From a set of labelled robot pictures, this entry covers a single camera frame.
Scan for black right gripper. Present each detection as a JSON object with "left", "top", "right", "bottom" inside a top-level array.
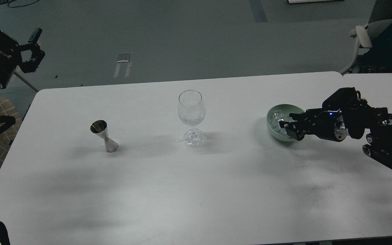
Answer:
[{"left": 279, "top": 109, "right": 347, "bottom": 142}]

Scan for steel double jigger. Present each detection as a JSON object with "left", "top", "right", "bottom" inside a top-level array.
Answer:
[{"left": 90, "top": 120, "right": 119, "bottom": 152}]

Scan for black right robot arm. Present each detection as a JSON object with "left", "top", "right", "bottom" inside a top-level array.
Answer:
[{"left": 279, "top": 87, "right": 392, "bottom": 169}]

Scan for pile of ice cubes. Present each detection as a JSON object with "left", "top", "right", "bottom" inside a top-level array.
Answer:
[{"left": 271, "top": 110, "right": 288, "bottom": 137}]

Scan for clear wine glass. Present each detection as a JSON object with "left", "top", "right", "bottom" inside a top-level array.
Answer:
[{"left": 178, "top": 90, "right": 206, "bottom": 147}]

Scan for green bowl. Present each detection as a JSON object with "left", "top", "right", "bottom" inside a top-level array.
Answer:
[{"left": 266, "top": 104, "right": 305, "bottom": 142}]

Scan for grey chair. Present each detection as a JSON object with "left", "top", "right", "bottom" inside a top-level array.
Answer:
[{"left": 11, "top": 70, "right": 39, "bottom": 93}]

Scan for white office chair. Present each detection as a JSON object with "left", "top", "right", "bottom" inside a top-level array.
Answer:
[{"left": 339, "top": 0, "right": 392, "bottom": 75}]

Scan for metal floor plate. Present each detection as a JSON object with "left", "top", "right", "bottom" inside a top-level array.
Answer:
[{"left": 113, "top": 53, "right": 132, "bottom": 79}]

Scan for black floor cables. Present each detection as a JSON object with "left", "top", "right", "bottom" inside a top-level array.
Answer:
[{"left": 0, "top": 0, "right": 40, "bottom": 9}]

